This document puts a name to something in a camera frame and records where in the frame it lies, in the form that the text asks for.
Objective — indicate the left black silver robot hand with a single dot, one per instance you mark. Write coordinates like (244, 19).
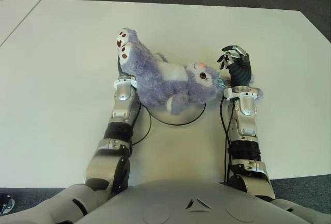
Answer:
(121, 71)

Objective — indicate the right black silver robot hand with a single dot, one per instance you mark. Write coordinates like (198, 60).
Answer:
(241, 72)

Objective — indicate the purple plush rabbit doll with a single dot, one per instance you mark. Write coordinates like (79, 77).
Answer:
(160, 84)

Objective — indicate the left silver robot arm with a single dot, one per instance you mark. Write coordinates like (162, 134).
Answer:
(121, 110)

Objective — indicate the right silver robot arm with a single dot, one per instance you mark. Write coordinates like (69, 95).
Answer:
(245, 120)

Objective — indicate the white plate with black rim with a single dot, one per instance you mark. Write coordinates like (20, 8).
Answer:
(181, 119)

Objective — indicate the grey robot torso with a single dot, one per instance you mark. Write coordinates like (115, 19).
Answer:
(165, 203)

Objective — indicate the black caster wheel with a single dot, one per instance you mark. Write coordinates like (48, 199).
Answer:
(6, 203)

